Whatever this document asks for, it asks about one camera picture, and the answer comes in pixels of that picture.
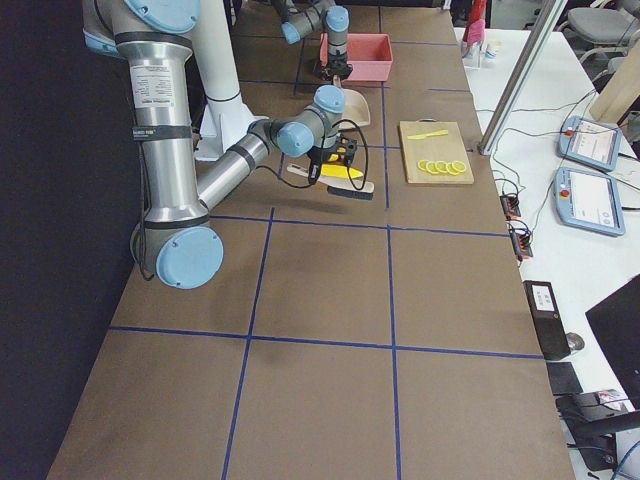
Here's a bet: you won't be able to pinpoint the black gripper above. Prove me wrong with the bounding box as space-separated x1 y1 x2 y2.
313 51 353 80
307 134 358 173

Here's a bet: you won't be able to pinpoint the yellow corn cob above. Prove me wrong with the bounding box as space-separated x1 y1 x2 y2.
321 163 364 179

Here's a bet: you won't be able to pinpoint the beige plastic dustpan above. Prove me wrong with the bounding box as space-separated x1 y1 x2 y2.
332 75 371 130

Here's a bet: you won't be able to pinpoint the beige hand brush black bristles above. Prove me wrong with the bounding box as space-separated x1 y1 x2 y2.
316 175 375 200

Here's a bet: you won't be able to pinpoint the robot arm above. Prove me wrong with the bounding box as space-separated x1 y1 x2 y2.
83 1 347 289
271 1 353 82

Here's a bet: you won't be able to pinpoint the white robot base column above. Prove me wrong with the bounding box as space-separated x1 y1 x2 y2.
192 0 256 161

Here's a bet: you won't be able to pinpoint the pink plastic bin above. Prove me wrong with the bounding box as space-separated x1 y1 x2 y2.
344 33 393 83

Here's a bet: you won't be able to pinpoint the yellow plastic knife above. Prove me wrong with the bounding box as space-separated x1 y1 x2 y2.
406 129 449 140

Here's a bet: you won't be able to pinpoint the wooden cutting board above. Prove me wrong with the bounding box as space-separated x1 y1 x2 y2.
399 121 474 186

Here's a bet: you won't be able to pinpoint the far orange connector block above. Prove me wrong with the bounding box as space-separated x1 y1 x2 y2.
499 193 521 220

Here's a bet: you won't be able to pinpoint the orange connector block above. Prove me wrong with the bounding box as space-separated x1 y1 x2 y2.
507 219 533 261
499 193 521 220

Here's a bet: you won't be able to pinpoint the near orange connector block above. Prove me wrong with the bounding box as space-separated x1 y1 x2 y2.
507 219 533 261

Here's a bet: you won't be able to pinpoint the near teach pendant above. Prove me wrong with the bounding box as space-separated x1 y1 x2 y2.
553 167 626 237

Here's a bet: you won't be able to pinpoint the teach pendant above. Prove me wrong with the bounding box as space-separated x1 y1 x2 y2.
558 116 622 172
553 167 626 237

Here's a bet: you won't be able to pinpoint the far teach pendant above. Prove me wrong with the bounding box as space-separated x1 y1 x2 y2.
558 116 622 172

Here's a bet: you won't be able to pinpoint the office chair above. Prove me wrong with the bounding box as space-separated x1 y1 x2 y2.
558 7 639 64

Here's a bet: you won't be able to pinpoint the black box with label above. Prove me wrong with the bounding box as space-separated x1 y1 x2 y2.
523 280 570 361

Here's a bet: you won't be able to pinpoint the black monitor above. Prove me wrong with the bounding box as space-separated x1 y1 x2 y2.
586 282 640 408

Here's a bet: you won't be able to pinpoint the black monitor stand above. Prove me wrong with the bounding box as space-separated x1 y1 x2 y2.
555 393 639 471

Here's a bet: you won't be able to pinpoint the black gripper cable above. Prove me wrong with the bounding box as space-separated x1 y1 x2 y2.
257 130 371 192

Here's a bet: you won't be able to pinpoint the aluminium frame post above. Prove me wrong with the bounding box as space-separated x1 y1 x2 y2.
478 0 567 156

